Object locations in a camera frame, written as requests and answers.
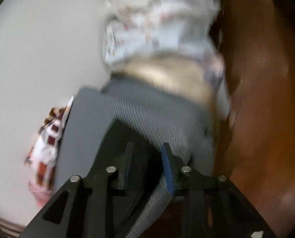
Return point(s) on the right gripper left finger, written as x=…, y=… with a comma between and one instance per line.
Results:
x=85, y=207

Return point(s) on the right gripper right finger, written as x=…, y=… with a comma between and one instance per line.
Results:
x=212, y=206

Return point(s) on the black pants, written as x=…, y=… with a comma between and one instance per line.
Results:
x=126, y=171

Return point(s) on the pink checked pillow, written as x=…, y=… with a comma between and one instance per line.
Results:
x=43, y=155

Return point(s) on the grey mesh mattress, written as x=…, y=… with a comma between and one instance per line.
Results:
x=157, y=116

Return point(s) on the white patterned bedsheet pile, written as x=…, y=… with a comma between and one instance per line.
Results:
x=170, y=45

